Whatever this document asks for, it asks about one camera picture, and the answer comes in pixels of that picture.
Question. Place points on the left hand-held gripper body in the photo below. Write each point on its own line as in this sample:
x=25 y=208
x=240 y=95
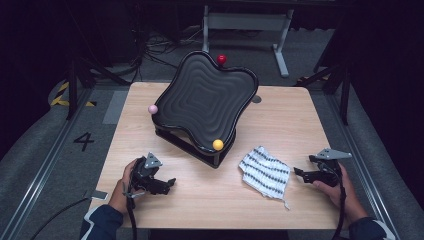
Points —
x=148 y=173

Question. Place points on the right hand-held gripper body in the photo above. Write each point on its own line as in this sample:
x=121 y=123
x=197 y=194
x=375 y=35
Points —
x=328 y=166

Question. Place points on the white patterned cloth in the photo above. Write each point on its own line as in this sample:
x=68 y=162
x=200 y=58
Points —
x=265 y=171

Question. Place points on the yellow ball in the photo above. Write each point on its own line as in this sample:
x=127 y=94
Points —
x=218 y=144

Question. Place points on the pink ball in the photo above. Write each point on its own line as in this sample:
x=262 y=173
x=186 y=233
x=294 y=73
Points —
x=152 y=109

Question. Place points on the black wavy tray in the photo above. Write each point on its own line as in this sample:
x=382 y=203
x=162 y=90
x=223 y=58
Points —
x=205 y=100

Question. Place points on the red ball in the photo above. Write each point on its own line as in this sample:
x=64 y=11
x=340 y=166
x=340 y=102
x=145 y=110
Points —
x=221 y=59

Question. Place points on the person's right hand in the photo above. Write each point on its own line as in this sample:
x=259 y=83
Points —
x=345 y=196

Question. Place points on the person's left hand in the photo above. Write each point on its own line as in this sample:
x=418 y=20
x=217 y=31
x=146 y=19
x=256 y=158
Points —
x=120 y=196

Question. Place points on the grey tape piece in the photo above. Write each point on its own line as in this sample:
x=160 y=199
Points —
x=99 y=195

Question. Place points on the black tripod stand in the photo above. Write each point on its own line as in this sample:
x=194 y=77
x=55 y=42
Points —
x=345 y=100
x=72 y=90

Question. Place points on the dark round table grommet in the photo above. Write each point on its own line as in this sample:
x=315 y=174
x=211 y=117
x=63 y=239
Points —
x=257 y=99

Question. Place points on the yellow black hazard tape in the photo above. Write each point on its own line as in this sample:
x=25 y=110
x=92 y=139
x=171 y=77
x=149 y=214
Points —
x=60 y=99

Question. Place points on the metal floor rail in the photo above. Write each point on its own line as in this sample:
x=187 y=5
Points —
x=43 y=173
x=363 y=166

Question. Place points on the grey metal table frame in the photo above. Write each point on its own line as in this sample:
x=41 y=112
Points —
x=246 y=21

